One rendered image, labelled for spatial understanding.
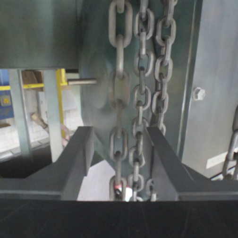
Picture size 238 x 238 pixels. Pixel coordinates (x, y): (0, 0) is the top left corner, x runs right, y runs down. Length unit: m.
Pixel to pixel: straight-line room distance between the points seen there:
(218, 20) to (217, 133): 0.16
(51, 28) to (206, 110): 0.52
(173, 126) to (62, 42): 0.50
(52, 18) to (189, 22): 0.48
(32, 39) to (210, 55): 0.49
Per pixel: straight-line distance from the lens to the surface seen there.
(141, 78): 0.18
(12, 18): 0.59
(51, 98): 0.63
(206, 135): 0.28
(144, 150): 0.16
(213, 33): 0.25
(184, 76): 0.23
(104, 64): 0.35
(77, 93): 0.98
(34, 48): 0.60
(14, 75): 0.94
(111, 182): 0.17
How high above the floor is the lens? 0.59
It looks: 17 degrees up
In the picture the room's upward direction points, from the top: 179 degrees counter-clockwise
